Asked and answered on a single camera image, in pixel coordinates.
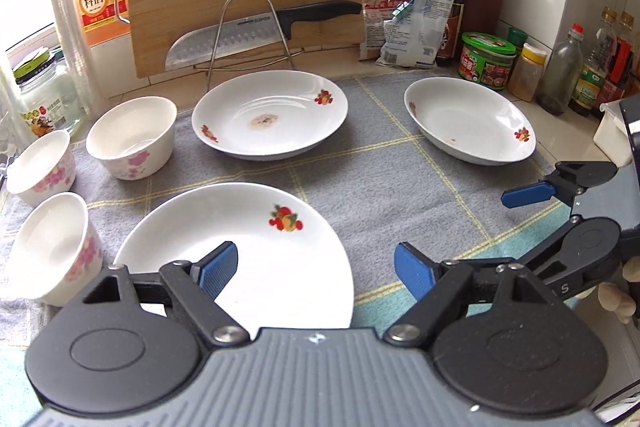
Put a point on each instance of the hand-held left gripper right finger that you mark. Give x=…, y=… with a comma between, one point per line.
x=412, y=271

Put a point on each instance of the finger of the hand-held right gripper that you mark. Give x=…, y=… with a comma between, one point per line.
x=550, y=259
x=527, y=196

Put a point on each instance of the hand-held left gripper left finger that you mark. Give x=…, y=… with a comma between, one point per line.
x=220, y=268

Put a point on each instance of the white plate with fruit print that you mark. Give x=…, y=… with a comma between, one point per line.
x=465, y=117
x=280, y=277

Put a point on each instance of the white bowl with pink flowers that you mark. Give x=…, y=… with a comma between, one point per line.
x=45, y=252
x=40, y=179
x=135, y=157

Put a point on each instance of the white fruit-print plate with brown stain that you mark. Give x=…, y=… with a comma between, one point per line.
x=292, y=117

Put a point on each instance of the person's right hand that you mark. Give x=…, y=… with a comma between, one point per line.
x=614, y=299

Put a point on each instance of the white plastic container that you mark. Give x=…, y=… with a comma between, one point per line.
x=610, y=137

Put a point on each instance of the grey checked cloth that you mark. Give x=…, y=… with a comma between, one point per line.
x=380, y=187

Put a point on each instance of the green-labelled oil bottle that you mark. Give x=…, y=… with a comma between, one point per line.
x=587, y=92

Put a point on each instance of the yellow-lidded spice jar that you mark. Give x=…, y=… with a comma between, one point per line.
x=525, y=79

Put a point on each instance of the clear bottle with red cap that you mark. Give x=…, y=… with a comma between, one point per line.
x=560, y=77

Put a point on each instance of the green-lidded sauce jar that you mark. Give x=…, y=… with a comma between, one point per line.
x=487, y=67

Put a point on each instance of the dark red sauce bottle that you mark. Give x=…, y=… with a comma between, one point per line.
x=622, y=57

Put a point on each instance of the small green-capped jar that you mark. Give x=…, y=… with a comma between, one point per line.
x=517, y=36

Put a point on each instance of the white and blue packet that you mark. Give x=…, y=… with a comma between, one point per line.
x=415, y=34

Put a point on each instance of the blue bag clip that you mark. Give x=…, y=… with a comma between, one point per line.
x=404, y=8

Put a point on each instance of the red and white packet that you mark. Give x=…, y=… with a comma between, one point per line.
x=372, y=32

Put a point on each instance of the glass jar with green lid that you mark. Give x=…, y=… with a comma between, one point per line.
x=50, y=97

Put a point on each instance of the stack of clear plastic cups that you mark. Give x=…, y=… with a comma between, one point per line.
x=70, y=37

